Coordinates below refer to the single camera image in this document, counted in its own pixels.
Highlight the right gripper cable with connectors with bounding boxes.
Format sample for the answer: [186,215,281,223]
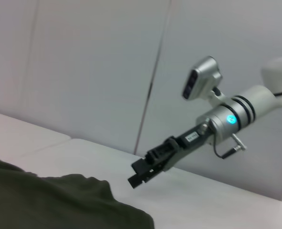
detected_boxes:
[198,121,248,159]

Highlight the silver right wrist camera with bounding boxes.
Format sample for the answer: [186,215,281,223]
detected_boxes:
[181,56,227,108]

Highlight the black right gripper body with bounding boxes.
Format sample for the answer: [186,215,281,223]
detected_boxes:
[163,123,214,172]

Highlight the dark green t-shirt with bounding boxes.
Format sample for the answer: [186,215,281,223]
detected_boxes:
[0,155,155,229]

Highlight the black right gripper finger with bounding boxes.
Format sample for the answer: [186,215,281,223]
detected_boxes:
[128,162,170,189]
[131,136,180,175]

